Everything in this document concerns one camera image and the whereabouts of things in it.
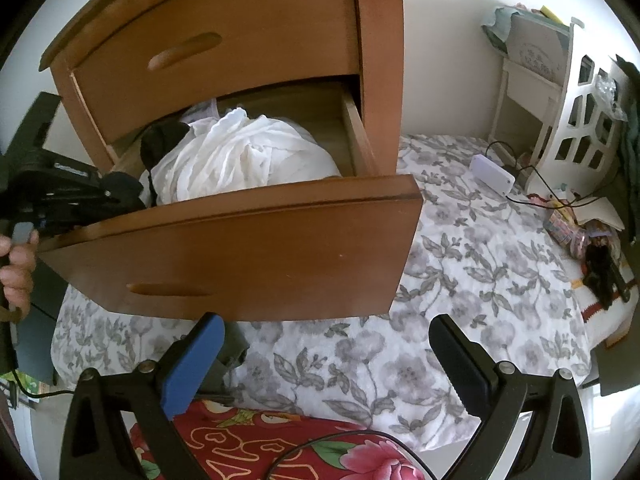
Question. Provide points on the grey floral bedspread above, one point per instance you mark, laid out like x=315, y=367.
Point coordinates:
x=400, y=335

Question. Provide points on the person's left hand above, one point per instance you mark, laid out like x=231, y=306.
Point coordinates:
x=17, y=275

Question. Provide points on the white lace cloth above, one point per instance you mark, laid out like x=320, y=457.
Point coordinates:
x=250, y=160

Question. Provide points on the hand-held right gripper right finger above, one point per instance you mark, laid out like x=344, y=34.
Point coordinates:
x=462, y=365

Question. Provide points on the white cutout headboard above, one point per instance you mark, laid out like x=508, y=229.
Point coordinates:
x=560, y=120

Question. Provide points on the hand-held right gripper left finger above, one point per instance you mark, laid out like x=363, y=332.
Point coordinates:
x=192, y=365

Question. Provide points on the cream paper booklet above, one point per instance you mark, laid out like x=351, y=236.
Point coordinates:
x=602, y=212

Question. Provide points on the red floral quilt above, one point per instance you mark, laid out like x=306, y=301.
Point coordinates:
x=225, y=440

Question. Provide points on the crumpled clear plastic wrap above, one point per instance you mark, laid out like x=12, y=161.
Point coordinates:
x=610, y=90

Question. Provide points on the dark green hanging cloth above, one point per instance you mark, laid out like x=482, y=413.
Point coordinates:
x=632, y=135

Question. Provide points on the white power bank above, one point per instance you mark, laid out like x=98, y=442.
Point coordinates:
x=492, y=172

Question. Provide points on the white bedside shelf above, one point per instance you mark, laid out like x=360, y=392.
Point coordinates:
x=525, y=90

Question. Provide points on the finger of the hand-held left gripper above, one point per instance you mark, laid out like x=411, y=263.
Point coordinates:
x=85, y=212

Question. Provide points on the teal cloth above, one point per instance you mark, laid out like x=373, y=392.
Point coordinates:
x=497, y=25

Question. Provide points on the black plastic gadget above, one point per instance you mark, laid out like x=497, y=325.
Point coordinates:
x=600, y=265

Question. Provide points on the grey printed box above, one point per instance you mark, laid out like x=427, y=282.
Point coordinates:
x=540, y=42

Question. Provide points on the green printed box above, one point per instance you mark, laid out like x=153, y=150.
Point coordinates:
x=25, y=385

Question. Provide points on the grey-green garment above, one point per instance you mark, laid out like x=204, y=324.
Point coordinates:
x=230, y=355

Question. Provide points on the black garment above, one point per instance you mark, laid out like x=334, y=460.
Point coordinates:
x=165, y=140

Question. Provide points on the white knitted cloth red stripe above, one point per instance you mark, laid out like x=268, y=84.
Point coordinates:
x=600, y=320

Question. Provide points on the wooden drawer with shallow front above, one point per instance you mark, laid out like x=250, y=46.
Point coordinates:
x=250, y=35

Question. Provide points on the wooden drawer with deep front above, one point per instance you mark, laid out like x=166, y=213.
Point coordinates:
x=250, y=260

